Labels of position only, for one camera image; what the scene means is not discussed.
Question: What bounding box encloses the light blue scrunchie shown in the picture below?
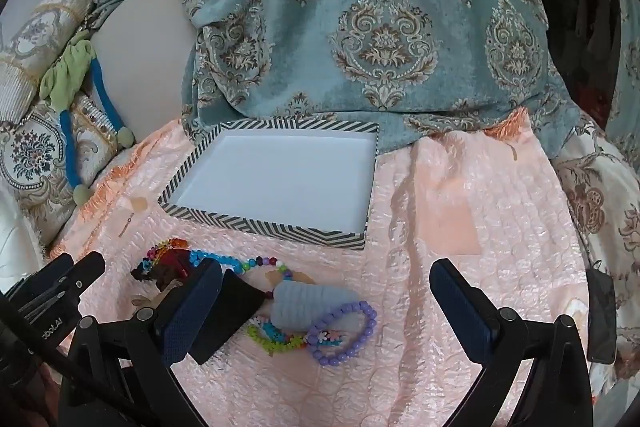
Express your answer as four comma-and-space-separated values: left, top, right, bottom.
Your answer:
270, 281, 360, 327

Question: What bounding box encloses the small rainbow bead bracelet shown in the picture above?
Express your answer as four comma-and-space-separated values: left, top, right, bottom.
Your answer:
140, 238, 190, 273

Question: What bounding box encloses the purple bead bracelet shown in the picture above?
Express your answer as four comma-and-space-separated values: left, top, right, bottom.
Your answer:
306, 300, 378, 367

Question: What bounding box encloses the ornate floral square cushion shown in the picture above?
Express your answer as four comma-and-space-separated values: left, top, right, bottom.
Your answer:
0, 94, 126, 248

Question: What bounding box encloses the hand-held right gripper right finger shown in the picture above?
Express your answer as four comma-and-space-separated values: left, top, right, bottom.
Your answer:
430, 258, 593, 427

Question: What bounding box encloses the ornate bolster cushion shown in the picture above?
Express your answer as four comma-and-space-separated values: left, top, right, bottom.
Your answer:
0, 0, 96, 122

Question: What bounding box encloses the beige upholstered backrest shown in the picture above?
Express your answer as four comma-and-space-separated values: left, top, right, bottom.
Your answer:
92, 0, 201, 142

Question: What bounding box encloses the flower bead bracelet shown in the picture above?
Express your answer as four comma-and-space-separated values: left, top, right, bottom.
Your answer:
246, 314, 346, 350

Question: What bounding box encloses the dark floral cloth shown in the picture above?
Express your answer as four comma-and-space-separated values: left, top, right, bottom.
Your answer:
520, 0, 621, 128

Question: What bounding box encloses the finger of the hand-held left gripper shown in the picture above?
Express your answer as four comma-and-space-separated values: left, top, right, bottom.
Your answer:
29, 252, 107, 324
5, 254, 76, 304

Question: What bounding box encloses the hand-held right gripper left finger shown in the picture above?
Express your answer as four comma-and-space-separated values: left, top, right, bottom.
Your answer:
60, 258, 223, 427

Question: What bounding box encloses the green and blue cloth toy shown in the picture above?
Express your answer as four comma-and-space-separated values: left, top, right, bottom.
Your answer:
39, 29, 137, 208

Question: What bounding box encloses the red hair bow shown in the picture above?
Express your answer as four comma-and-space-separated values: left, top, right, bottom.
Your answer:
150, 252, 193, 280

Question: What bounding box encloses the white satin cushion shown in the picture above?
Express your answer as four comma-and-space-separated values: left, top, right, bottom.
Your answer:
0, 192, 51, 288

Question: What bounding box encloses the striped cardboard box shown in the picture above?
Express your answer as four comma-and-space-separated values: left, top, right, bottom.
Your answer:
157, 118, 380, 251

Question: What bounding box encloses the cream floral bedspread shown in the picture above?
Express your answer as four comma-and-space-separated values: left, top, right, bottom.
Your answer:
550, 117, 640, 388

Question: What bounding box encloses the blue bead bracelet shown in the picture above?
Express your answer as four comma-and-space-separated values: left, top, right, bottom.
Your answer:
187, 248, 241, 275

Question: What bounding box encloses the multicolour round bead bracelet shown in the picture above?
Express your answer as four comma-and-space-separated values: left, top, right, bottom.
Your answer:
227, 254, 296, 280

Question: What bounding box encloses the peach quilted mat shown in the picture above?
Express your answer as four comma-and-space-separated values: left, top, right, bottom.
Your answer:
50, 109, 601, 427

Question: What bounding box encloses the black hair bow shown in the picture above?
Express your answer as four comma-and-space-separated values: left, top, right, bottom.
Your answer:
192, 267, 273, 365

